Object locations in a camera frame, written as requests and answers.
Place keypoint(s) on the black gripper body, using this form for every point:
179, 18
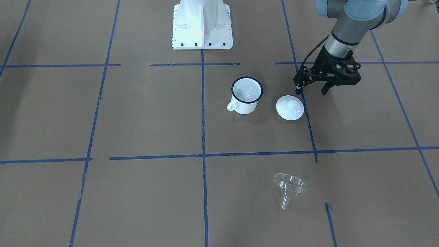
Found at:
323, 60

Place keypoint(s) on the white enamel cup blue rim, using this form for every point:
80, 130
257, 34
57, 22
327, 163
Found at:
246, 92

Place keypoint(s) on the clear plastic funnel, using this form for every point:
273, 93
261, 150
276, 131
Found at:
291, 186

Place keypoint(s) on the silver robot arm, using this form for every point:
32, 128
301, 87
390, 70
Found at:
354, 18

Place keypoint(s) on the white camera post base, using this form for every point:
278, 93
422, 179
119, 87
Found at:
201, 25

